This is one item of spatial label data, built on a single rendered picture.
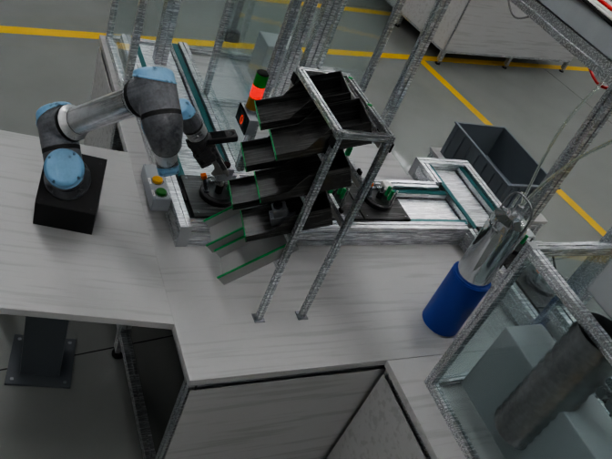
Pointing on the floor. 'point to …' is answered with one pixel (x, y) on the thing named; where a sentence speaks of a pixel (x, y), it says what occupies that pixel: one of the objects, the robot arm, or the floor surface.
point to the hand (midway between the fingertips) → (226, 168)
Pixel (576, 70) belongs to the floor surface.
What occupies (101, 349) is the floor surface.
